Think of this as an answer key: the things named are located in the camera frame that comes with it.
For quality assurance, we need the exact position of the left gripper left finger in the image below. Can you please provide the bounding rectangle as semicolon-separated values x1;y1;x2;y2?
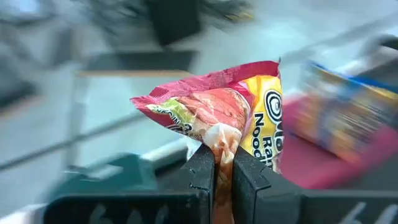
43;144;216;224

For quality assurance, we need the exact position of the blue Maruchan ramen pack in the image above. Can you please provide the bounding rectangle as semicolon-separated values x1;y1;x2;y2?
295;60;398;164

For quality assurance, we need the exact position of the dark blue-green plastic bin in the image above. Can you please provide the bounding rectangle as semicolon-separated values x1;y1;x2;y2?
46;136;189;200

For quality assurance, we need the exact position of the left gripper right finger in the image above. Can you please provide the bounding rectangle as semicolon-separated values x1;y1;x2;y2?
232;146;398;224

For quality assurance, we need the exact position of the pink Maruchan ramen pack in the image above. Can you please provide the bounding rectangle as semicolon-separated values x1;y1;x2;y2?
129;60;284;224

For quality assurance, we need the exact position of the pink-red plastic bin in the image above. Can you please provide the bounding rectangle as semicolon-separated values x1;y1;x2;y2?
278;95;398;190

